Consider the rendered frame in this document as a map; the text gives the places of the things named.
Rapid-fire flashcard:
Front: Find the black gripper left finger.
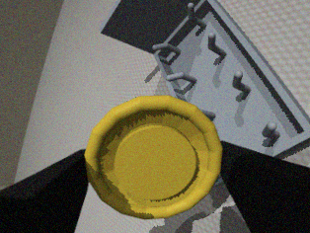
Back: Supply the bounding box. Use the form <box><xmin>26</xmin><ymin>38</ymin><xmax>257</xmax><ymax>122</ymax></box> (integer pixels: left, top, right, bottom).
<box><xmin>0</xmin><ymin>149</ymin><xmax>89</xmax><ymax>233</ymax></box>

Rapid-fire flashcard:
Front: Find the grey dish rack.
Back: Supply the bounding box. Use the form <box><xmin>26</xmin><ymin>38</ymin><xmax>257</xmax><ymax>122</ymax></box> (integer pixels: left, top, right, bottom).
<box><xmin>99</xmin><ymin>0</ymin><xmax>310</xmax><ymax>158</ymax></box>

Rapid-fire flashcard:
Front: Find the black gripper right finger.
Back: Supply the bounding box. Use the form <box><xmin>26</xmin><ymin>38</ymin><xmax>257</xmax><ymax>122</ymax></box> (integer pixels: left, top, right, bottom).
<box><xmin>220</xmin><ymin>141</ymin><xmax>310</xmax><ymax>233</ymax></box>

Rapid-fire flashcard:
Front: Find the yellow plate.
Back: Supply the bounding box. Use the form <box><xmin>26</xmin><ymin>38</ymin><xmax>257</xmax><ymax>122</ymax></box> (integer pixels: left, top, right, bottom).
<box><xmin>84</xmin><ymin>95</ymin><xmax>223</xmax><ymax>219</ymax></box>

